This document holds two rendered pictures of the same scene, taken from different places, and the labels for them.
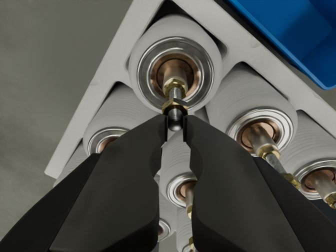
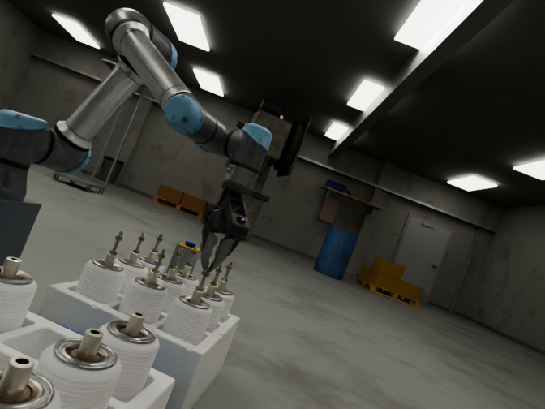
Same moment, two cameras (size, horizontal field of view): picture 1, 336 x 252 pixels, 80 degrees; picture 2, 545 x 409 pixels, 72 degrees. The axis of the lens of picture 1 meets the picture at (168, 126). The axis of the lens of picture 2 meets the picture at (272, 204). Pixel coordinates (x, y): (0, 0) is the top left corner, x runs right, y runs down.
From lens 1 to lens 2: 0.84 m
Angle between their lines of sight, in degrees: 64
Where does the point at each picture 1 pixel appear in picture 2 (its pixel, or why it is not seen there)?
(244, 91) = (156, 301)
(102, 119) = (218, 304)
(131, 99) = not seen: hidden behind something
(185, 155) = (173, 294)
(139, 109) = not seen: hidden behind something
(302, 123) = (100, 297)
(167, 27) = (201, 312)
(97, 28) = not seen: outside the picture
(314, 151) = (116, 274)
